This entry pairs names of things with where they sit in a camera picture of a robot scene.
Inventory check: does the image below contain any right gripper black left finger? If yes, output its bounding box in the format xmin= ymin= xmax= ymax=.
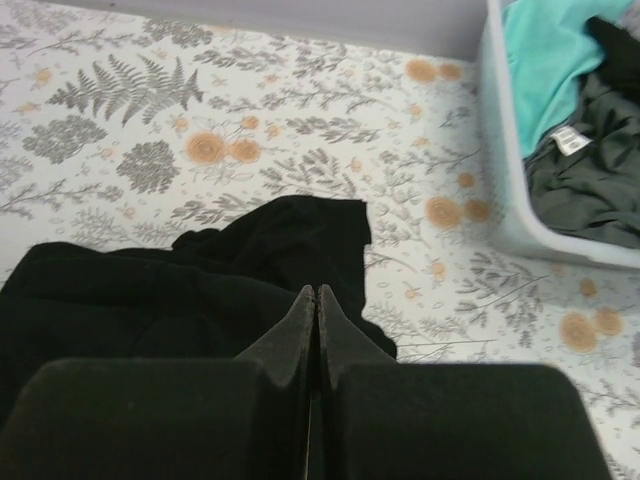
xmin=1 ymin=287 xmax=314 ymax=479

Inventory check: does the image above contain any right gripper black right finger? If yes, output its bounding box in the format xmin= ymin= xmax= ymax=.
xmin=317 ymin=286 xmax=610 ymax=479

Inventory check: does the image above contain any black t-shirt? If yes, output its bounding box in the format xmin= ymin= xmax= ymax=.
xmin=1 ymin=195 xmax=397 ymax=415

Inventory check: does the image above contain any white plastic laundry basket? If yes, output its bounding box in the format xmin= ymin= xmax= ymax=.
xmin=477 ymin=1 xmax=639 ymax=270

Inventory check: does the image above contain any floral patterned table mat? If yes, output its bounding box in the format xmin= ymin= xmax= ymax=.
xmin=1 ymin=1 xmax=639 ymax=479

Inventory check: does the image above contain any grey t-shirt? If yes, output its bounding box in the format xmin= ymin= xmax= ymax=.
xmin=526 ymin=73 xmax=639 ymax=249

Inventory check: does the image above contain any teal t-shirt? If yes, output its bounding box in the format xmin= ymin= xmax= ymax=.
xmin=502 ymin=0 xmax=632 ymax=157

